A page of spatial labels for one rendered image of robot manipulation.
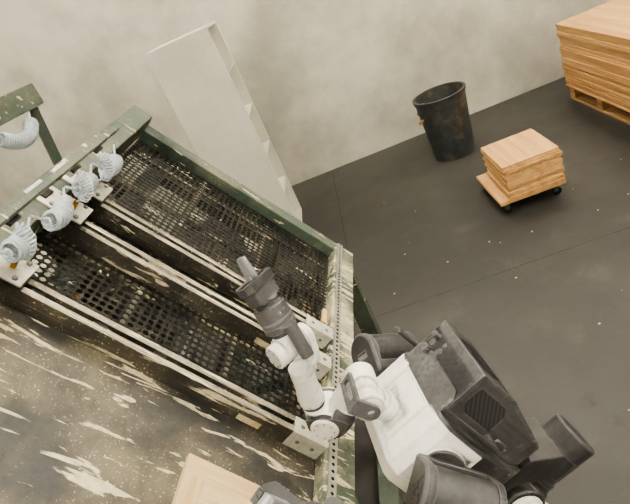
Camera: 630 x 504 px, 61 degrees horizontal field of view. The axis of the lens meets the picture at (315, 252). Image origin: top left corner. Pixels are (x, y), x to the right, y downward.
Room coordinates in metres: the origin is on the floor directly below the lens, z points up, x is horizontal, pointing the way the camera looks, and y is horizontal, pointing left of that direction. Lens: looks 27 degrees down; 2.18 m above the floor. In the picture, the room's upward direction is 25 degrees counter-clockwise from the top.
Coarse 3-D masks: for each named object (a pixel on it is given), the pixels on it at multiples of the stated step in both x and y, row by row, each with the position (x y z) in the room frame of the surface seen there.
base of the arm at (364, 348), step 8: (360, 336) 1.06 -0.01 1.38; (368, 336) 1.05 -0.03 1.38; (352, 344) 1.08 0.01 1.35; (360, 344) 1.06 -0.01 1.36; (368, 344) 1.03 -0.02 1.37; (376, 344) 1.02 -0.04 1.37; (352, 352) 1.07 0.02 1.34; (360, 352) 1.05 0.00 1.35; (368, 352) 1.02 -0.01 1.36; (376, 352) 1.01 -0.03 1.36; (352, 360) 1.06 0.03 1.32; (360, 360) 1.04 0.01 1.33; (368, 360) 1.01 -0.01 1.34; (376, 360) 0.99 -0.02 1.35; (384, 360) 0.99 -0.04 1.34; (392, 360) 1.00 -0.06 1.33; (376, 368) 0.98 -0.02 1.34; (384, 368) 0.97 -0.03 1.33; (376, 376) 0.99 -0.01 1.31
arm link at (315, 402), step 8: (312, 376) 1.12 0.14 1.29; (296, 384) 1.12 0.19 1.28; (304, 384) 1.11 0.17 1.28; (312, 384) 1.11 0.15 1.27; (296, 392) 1.14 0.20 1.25; (304, 392) 1.11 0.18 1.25; (312, 392) 1.11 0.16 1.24; (320, 392) 1.12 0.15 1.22; (328, 392) 1.17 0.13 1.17; (304, 400) 1.11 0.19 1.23; (312, 400) 1.11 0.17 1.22; (320, 400) 1.12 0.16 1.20; (328, 400) 1.14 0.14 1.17; (304, 408) 1.12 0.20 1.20; (312, 408) 1.11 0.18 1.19; (320, 408) 1.12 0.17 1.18; (328, 408) 1.11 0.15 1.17; (312, 416) 1.11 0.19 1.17; (320, 416) 1.09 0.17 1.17; (328, 416) 1.09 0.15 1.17
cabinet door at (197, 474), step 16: (192, 464) 1.09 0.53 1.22; (208, 464) 1.10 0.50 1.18; (192, 480) 1.04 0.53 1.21; (208, 480) 1.05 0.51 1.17; (224, 480) 1.07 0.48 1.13; (240, 480) 1.08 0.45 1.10; (176, 496) 0.99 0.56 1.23; (192, 496) 1.00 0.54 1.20; (208, 496) 1.02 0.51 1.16; (224, 496) 1.03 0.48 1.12; (240, 496) 1.04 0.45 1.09
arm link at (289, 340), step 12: (276, 324) 1.12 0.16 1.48; (288, 324) 1.11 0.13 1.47; (276, 336) 1.12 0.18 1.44; (288, 336) 1.11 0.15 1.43; (300, 336) 1.09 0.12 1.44; (276, 348) 1.10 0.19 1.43; (288, 348) 1.10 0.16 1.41; (300, 348) 1.08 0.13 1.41; (276, 360) 1.09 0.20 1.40; (288, 360) 1.09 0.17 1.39
